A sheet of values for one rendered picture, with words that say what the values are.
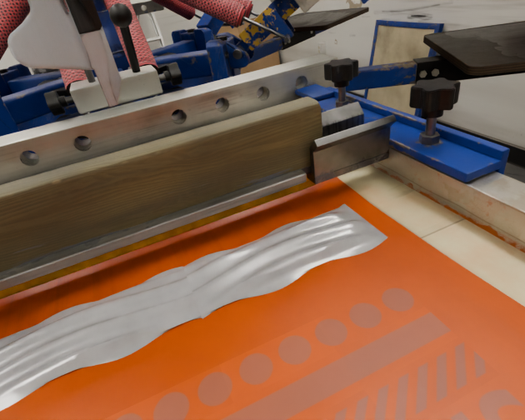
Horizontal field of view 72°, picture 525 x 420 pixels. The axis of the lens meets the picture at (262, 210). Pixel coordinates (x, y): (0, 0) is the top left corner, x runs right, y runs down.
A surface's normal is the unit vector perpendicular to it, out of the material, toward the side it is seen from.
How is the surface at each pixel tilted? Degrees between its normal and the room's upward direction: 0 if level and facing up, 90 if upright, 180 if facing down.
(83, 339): 29
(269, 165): 90
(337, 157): 90
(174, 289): 33
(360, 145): 90
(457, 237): 0
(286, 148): 90
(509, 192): 0
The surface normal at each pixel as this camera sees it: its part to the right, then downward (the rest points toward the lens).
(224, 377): -0.15, -0.82
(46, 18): 0.37, 0.34
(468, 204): -0.91, 0.33
